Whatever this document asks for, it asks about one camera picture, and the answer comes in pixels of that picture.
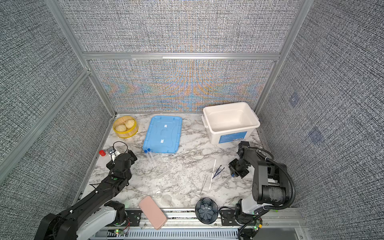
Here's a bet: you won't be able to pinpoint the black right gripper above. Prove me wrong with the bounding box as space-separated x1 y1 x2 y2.
229 157 251 178

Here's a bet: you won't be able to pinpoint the blue capped test tube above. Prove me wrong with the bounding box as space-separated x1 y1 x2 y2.
147 149 156 162
144 150 153 163

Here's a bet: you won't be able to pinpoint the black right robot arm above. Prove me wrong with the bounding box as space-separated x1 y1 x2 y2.
229 141 296 225

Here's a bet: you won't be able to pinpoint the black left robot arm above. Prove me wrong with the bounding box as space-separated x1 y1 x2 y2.
35 150 138 240

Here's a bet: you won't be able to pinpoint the red cylinder block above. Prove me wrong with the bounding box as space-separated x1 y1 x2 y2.
99 150 106 157

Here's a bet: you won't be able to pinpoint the dark blue tweezers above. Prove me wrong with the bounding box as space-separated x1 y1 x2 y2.
212 165 225 180

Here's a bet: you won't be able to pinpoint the white glass rod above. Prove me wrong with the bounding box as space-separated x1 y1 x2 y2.
209 159 217 191

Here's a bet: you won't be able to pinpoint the blue label sticker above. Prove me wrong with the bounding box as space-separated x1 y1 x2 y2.
219 131 247 144

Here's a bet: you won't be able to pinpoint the left steamed bun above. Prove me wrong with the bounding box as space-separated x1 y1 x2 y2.
115 124 127 132

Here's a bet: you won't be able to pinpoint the steamed bun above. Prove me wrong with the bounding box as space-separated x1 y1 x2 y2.
125 119 136 130
115 124 127 132

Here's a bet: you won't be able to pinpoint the yellow wooden steamer basket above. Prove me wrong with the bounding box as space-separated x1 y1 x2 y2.
113 116 139 139

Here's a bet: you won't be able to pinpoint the metal tweezers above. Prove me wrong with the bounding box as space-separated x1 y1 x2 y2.
200 174 208 194

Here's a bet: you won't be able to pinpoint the right steamed bun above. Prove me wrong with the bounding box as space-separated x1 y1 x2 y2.
125 119 136 130

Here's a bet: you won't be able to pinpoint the white plastic storage box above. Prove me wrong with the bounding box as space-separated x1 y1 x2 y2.
202 102 261 145

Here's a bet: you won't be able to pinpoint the black round pleated dish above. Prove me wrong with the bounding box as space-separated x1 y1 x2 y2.
195 198 219 225

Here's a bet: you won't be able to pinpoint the blue plastic box lid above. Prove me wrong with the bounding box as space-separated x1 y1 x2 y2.
143 116 183 154

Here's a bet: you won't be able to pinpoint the clear petri dish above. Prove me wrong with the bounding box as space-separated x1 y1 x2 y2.
155 190 174 208

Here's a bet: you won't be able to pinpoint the pink phone case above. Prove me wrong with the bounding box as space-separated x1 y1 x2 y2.
139 196 168 230

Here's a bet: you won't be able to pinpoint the black camera cable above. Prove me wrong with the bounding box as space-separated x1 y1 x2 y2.
112 140 129 154

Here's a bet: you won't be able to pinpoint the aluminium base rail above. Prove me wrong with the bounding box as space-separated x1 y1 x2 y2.
91 208 311 240

